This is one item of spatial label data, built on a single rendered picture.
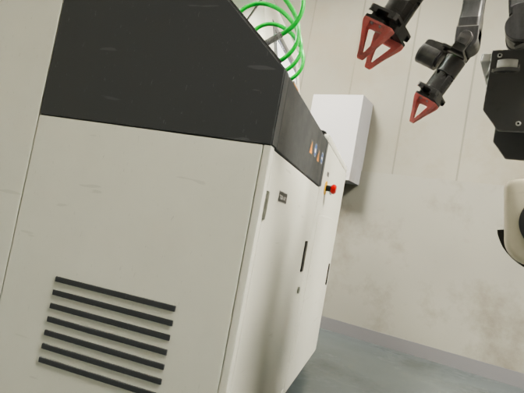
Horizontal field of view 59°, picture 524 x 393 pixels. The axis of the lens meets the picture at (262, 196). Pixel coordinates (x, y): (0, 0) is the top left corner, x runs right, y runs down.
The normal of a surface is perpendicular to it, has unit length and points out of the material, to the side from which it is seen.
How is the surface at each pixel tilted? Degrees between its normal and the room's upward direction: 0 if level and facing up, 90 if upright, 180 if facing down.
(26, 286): 90
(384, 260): 90
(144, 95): 90
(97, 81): 90
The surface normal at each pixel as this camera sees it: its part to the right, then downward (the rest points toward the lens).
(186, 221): -0.26, -0.11
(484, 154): -0.51, -0.14
